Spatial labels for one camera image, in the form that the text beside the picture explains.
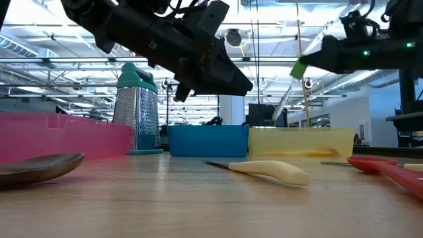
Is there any cream-handled knife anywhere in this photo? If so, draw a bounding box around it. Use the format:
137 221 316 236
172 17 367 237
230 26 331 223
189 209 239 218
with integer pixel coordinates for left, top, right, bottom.
202 159 312 187

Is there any yellow silicone spatula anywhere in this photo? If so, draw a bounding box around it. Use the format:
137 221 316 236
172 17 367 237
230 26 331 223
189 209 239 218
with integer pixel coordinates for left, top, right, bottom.
260 148 340 158

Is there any hanging cable reel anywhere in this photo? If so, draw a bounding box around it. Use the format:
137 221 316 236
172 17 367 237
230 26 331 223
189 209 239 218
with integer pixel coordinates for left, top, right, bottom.
225 28 243 48

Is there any white pillar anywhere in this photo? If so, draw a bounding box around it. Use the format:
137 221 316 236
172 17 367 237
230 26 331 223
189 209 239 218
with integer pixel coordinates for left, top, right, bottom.
219 95 247 126

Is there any black vertical post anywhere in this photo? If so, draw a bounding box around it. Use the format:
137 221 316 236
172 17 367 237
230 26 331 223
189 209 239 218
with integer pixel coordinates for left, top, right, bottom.
398 68 418 116

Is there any teal-handled metal box grater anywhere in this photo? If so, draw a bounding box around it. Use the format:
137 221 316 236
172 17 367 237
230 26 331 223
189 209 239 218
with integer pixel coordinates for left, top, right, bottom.
112 61 165 156

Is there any red translucent plastic bin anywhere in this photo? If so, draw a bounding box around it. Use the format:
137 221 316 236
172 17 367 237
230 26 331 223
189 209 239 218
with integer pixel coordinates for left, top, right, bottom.
0 111 134 165

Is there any dark wooden spoon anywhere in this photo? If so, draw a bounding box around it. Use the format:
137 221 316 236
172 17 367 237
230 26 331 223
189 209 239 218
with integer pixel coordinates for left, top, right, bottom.
0 151 85 190

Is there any black background frame stand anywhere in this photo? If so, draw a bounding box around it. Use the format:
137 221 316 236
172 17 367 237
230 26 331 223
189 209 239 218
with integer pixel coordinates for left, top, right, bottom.
165 82 221 126

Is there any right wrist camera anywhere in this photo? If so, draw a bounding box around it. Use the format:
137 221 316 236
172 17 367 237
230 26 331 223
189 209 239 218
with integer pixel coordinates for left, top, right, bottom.
340 9 371 38

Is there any red silicone spoon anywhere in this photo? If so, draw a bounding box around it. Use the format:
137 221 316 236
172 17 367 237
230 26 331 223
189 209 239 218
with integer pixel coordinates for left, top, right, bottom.
346 156 423 201

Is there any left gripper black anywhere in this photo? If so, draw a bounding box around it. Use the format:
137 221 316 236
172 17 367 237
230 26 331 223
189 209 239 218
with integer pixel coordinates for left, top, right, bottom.
172 32 254 102

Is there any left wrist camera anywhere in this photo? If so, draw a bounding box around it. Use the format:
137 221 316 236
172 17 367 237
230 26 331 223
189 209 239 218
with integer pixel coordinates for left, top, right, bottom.
197 0 231 36

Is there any green silicone spatula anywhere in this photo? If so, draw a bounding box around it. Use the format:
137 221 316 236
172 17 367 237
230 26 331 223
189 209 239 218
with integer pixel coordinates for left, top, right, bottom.
271 56 308 122

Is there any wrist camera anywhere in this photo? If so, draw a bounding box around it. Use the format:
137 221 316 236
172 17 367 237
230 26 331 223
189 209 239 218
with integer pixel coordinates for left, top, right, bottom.
340 9 371 38
197 0 231 36

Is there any black background monitor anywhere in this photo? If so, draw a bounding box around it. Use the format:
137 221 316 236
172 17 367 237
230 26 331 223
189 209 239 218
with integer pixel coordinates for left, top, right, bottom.
247 103 288 128

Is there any blue plastic bin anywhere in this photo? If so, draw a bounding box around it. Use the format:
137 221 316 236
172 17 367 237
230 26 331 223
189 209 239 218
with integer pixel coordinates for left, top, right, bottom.
167 124 250 159

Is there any grey computer cart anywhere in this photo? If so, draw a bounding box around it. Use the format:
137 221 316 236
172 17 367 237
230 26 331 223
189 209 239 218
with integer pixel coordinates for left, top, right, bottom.
385 111 423 149

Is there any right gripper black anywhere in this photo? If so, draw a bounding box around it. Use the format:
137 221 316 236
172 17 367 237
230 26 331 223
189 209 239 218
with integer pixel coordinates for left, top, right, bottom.
299 34 363 74

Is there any yellow translucent plastic bin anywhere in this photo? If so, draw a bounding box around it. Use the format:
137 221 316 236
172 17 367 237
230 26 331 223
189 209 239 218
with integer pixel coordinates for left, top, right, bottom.
248 126 356 159

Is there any black aluminium table frame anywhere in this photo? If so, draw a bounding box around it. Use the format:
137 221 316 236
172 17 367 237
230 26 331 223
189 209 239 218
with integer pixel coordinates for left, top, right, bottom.
352 146 423 159

